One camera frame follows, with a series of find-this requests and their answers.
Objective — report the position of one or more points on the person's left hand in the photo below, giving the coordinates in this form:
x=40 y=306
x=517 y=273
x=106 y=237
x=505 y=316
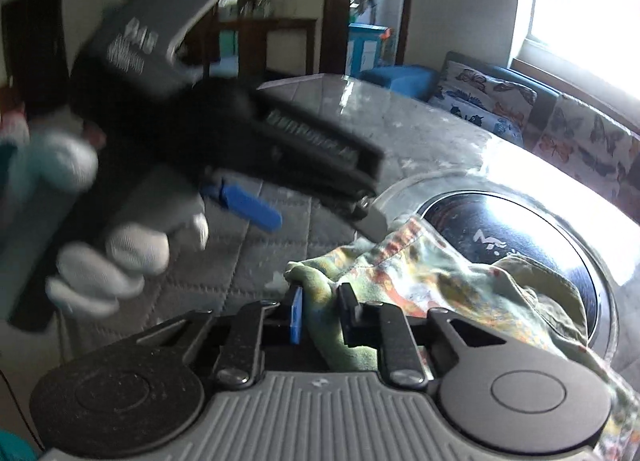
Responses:
x=135 y=248

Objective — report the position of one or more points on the green floral garment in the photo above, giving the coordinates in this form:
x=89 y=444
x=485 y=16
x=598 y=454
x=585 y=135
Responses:
x=450 y=286

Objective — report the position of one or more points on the wooden desk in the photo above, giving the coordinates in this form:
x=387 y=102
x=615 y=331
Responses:
x=280 y=41

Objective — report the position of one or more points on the wooden door frame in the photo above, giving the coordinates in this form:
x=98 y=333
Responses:
x=335 y=6

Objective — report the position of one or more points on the dark wooden door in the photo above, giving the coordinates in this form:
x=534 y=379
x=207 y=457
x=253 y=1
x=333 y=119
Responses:
x=35 y=46

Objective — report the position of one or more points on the large butterfly print cushion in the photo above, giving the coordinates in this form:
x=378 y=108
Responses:
x=585 y=141

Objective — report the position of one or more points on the small butterfly print cushion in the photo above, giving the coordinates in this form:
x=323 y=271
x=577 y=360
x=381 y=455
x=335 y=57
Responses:
x=470 y=116
x=495 y=86

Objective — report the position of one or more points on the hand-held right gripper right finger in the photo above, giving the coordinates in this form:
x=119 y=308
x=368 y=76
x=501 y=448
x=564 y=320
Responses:
x=348 y=316

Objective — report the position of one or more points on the round black induction cooker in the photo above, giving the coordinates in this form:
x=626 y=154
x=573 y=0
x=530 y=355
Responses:
x=500 y=226

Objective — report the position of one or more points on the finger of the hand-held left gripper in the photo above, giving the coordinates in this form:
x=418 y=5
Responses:
x=367 y=221
x=250 y=208

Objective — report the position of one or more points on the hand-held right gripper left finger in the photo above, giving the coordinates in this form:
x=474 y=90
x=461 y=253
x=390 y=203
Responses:
x=296 y=316

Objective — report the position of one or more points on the person's teal clothing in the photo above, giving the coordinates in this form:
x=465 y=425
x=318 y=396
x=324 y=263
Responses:
x=15 y=447

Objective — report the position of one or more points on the blue sofa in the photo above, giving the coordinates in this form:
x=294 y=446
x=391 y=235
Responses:
x=395 y=78

